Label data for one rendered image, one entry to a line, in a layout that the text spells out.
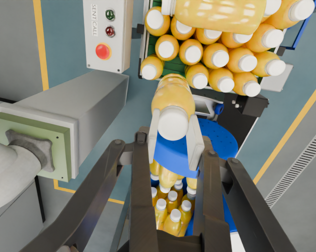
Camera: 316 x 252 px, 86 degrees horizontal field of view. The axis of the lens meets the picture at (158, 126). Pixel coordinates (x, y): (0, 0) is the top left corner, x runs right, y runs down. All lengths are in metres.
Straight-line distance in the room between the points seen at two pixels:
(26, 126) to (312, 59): 1.99
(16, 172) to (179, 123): 0.64
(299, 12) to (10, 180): 0.92
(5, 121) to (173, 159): 0.67
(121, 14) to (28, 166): 0.60
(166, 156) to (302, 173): 2.23
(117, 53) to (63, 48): 1.38
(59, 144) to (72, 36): 1.19
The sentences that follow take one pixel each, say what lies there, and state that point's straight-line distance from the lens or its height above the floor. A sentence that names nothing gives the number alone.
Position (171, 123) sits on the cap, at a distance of 0.21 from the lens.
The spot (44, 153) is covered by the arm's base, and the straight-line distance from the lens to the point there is 0.83.
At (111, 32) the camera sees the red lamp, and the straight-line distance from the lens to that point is 0.49.
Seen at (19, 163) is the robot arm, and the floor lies 1.16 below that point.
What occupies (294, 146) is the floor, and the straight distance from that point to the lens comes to 2.28.
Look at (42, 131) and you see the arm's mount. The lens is 0.80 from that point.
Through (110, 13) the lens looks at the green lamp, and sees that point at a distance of 0.49.
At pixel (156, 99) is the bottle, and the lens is 0.25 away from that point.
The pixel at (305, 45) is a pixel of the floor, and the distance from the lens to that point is 1.88.
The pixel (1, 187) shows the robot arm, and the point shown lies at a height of 1.25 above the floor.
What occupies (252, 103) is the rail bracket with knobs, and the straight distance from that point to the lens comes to 0.67.
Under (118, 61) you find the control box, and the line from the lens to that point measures 0.50.
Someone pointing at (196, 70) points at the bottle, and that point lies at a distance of 0.52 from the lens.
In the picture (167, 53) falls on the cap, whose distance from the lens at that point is 0.47.
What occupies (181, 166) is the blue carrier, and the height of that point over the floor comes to 1.23.
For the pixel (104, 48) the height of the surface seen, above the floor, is 1.11.
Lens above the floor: 1.57
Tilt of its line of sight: 62 degrees down
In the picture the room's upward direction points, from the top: 169 degrees counter-clockwise
